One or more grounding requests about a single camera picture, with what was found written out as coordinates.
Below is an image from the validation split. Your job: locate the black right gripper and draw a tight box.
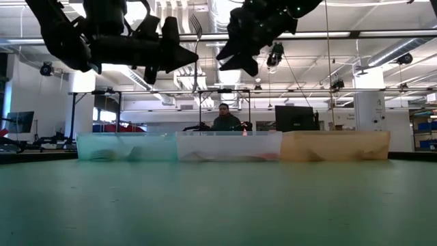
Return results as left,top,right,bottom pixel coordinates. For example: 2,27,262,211
216,5,298,78

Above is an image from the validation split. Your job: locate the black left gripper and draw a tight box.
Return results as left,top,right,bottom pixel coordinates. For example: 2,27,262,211
89,16,200,85

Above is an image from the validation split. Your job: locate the orange-handled silver fork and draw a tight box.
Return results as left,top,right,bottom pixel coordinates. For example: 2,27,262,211
188,13,204,94

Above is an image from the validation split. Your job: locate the person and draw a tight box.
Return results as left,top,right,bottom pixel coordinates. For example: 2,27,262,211
210,102,244,133

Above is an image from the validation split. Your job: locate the black computer monitor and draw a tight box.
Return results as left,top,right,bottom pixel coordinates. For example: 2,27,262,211
274,105,320,133

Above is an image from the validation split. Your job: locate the clear plastic bin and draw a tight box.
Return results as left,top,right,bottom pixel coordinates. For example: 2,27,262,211
175,131,284,162

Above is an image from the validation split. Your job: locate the teal plastic bin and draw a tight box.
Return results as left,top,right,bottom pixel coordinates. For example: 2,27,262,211
75,132,179,162

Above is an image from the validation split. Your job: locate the orange plastic bin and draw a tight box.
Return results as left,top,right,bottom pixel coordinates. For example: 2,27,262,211
280,131,391,162

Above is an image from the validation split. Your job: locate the white column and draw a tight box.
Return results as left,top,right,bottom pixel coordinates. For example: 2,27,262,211
354,68,386,133

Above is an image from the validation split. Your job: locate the green table mat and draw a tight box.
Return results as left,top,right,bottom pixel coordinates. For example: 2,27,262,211
0,159,437,246

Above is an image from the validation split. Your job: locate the dark computer monitor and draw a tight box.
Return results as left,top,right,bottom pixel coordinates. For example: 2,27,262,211
5,111,35,134

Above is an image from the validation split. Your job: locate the shelf with blue bins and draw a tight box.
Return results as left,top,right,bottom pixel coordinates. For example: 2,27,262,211
411,109,437,151

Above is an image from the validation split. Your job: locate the silver ventilation duct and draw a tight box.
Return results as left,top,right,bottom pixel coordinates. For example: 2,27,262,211
204,0,256,107
354,36,437,74

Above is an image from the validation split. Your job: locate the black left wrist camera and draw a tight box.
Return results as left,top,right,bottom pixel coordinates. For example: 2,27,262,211
135,14,161,38

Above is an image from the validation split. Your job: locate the black metal rack frame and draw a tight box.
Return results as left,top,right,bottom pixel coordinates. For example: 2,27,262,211
68,89,122,144

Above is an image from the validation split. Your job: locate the black overhead frame bar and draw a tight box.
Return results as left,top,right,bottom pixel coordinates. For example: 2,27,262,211
0,29,437,44

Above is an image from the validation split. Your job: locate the black aluminium table frame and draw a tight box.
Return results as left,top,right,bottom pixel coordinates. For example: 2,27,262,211
0,150,437,165

